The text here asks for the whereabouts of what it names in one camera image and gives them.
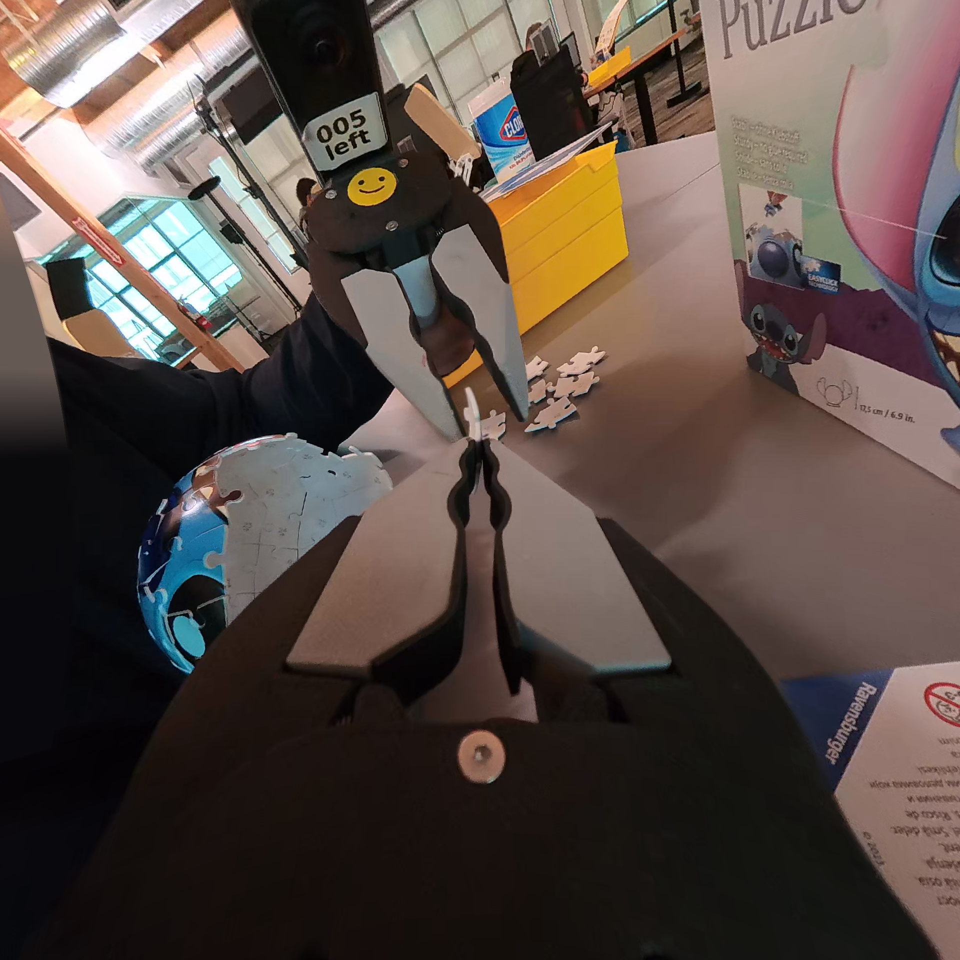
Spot person's left hand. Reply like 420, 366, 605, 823
416, 294, 481, 378

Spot stacked yellow plastic bins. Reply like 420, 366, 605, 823
441, 141, 631, 390

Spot background desk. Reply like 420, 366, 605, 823
581, 11, 712, 151

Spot blue white puzzle ball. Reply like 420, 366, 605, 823
136, 433, 395, 676

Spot person's left forearm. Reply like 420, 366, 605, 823
45, 288, 395, 481

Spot blue white booklet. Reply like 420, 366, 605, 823
480, 123, 618, 202

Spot black monitor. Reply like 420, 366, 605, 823
219, 75, 285, 145

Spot slanted wooden post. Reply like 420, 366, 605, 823
0, 127, 245, 372

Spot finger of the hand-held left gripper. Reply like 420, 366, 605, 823
429, 225, 532, 425
339, 266, 470, 444

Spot white puzzle pieces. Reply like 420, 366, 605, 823
480, 345, 607, 444

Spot tan board white stand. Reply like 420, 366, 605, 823
403, 82, 483, 185

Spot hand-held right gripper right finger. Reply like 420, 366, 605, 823
483, 441, 674, 699

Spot black square flag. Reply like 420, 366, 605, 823
45, 257, 93, 318

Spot white blue wipes canister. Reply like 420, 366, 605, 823
468, 101, 537, 190

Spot silver ventilation duct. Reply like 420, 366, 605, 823
3, 0, 130, 108
78, 78, 252, 172

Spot colourful cardboard puzzle box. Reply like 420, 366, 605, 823
701, 0, 960, 459

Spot glass window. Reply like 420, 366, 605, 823
81, 196, 252, 354

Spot curved blue puzzle piece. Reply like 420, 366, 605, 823
461, 384, 489, 496

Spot white instruction leaflet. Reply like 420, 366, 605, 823
780, 660, 960, 960

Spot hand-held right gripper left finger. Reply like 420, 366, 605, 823
285, 438, 475, 706

